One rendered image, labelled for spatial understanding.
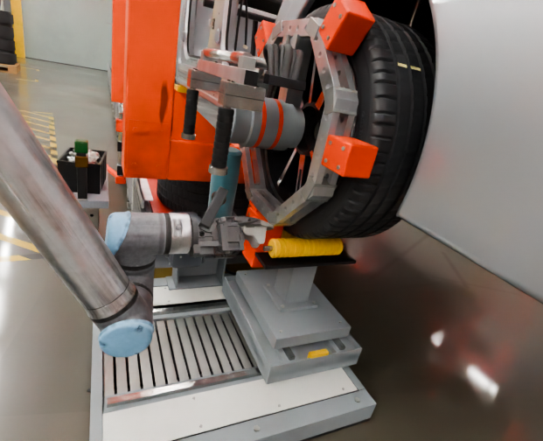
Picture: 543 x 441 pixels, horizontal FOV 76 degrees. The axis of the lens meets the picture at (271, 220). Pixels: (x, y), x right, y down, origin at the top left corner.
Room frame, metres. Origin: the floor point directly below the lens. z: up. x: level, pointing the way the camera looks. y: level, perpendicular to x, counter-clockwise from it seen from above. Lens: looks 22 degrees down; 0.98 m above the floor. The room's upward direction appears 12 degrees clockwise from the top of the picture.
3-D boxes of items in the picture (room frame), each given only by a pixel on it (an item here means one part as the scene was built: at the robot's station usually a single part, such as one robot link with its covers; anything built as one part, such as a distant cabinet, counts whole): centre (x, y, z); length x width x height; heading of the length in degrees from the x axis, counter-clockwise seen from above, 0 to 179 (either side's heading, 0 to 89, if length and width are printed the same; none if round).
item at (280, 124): (1.01, 0.08, 0.85); 0.21 x 0.14 x 0.14; 118
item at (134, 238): (0.64, 0.27, 0.62); 0.12 x 0.09 x 0.10; 118
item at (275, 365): (1.12, -0.13, 0.13); 0.50 x 0.36 x 0.10; 28
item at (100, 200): (1.29, 0.77, 0.44); 0.43 x 0.17 x 0.03; 28
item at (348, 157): (0.77, -0.14, 0.85); 0.09 x 0.08 x 0.07; 28
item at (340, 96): (1.04, 0.02, 0.85); 0.54 x 0.07 x 0.54; 28
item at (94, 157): (1.25, 0.75, 0.51); 0.20 x 0.14 x 0.13; 22
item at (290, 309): (1.12, -0.13, 0.32); 0.40 x 0.30 x 0.28; 28
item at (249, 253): (1.06, -0.01, 0.48); 0.16 x 0.12 x 0.17; 118
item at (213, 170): (0.78, 0.14, 0.83); 0.04 x 0.04 x 0.16
